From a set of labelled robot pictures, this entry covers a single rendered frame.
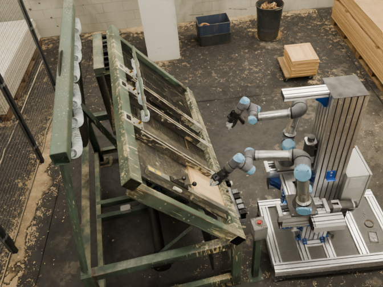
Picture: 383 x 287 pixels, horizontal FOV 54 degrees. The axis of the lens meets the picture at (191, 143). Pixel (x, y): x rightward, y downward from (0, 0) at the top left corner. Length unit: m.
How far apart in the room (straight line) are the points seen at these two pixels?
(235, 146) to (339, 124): 2.49
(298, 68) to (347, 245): 3.08
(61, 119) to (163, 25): 4.51
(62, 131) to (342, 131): 1.95
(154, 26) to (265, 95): 2.24
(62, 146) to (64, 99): 0.46
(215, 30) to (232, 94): 1.62
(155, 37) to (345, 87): 4.54
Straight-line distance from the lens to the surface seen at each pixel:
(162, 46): 6.91
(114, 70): 3.45
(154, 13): 6.64
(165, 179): 2.84
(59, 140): 2.31
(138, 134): 2.97
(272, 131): 5.42
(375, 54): 6.54
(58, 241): 4.66
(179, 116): 3.88
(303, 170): 2.68
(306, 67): 6.27
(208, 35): 7.26
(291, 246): 4.03
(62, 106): 2.56
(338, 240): 4.17
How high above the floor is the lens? 3.64
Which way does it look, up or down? 44 degrees down
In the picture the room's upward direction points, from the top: 6 degrees counter-clockwise
